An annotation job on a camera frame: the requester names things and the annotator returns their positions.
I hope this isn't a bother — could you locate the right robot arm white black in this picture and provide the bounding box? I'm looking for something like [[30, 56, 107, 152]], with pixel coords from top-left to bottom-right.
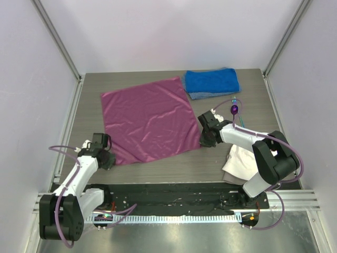
[[197, 111, 304, 208]]

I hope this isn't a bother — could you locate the iridescent fork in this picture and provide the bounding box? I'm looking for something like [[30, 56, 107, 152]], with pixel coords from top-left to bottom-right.
[[231, 96, 245, 127]]

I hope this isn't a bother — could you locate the blue terry towel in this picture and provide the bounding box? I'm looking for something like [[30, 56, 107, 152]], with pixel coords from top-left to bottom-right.
[[184, 68, 241, 93]]

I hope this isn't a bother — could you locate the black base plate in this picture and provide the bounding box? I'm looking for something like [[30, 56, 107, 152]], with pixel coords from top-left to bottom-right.
[[86, 182, 270, 217]]

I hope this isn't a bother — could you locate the magenta satin napkin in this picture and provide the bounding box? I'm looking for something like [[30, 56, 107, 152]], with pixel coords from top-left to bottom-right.
[[101, 76, 201, 165]]

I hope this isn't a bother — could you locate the white folded cloth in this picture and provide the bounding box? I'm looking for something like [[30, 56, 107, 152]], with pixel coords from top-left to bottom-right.
[[222, 145, 258, 181]]

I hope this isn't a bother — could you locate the iridescent purple spoon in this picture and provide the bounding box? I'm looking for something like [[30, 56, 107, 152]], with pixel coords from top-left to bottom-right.
[[230, 104, 239, 116]]

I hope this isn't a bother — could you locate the aluminium frame post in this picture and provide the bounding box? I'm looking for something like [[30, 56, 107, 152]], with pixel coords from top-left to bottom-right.
[[262, 0, 312, 78], [31, 0, 81, 82]]

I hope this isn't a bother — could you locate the aluminium frame post right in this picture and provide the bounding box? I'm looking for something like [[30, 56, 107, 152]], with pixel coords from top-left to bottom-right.
[[262, 0, 312, 78]]

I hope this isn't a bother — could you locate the white slotted cable duct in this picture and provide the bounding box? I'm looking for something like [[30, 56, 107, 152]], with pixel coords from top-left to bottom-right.
[[85, 213, 242, 225]]

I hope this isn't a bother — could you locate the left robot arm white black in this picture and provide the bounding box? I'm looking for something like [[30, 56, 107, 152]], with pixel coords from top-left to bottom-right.
[[39, 133, 116, 246]]

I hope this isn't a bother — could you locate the aluminium frame post left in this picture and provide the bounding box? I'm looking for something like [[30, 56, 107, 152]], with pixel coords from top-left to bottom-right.
[[31, 0, 81, 82]]

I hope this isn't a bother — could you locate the aluminium front rail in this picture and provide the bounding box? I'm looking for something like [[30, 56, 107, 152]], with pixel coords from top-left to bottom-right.
[[33, 190, 321, 213]]

